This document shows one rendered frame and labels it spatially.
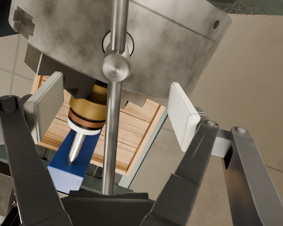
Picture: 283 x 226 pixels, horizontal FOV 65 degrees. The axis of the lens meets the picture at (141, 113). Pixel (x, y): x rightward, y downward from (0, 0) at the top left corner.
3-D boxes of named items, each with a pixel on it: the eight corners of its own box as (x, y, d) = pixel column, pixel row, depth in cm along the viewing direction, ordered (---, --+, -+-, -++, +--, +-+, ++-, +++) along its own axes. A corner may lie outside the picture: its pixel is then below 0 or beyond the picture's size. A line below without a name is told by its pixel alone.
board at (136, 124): (48, 42, 60) (41, 45, 56) (168, 94, 65) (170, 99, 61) (26, 132, 71) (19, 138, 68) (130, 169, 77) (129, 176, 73)
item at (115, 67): (109, 30, 26) (100, 53, 15) (128, 32, 26) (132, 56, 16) (108, 49, 27) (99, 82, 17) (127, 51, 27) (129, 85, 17)
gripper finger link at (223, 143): (206, 140, 14) (251, 142, 14) (186, 105, 18) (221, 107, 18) (200, 159, 14) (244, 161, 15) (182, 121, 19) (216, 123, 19)
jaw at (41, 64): (94, 27, 37) (20, 6, 27) (113, 39, 35) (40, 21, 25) (75, 85, 41) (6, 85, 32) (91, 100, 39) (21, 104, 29)
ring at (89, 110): (69, 76, 37) (55, 121, 40) (121, 97, 38) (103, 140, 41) (83, 63, 45) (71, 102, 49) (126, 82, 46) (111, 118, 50)
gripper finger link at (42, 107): (39, 145, 15) (27, 144, 15) (64, 102, 21) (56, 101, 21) (35, 104, 14) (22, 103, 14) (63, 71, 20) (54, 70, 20)
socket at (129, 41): (105, 24, 25) (103, 27, 23) (134, 28, 26) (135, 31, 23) (103, 54, 27) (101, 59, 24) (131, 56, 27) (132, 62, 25)
